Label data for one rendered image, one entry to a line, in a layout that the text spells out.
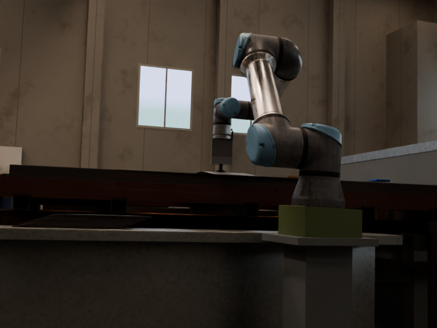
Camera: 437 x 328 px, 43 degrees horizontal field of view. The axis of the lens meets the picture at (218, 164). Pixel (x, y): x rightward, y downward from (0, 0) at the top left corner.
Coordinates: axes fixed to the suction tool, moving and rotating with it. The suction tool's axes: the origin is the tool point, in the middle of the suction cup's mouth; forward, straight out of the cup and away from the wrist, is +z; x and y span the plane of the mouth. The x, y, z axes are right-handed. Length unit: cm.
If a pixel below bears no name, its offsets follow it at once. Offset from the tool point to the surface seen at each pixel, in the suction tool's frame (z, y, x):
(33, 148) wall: -95, 287, -824
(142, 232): 21, 27, 65
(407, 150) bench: -14, -81, -6
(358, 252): 27, -46, 34
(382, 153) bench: -15, -77, -26
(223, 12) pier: -403, -67, -888
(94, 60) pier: -269, 183, -829
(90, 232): 21, 41, 68
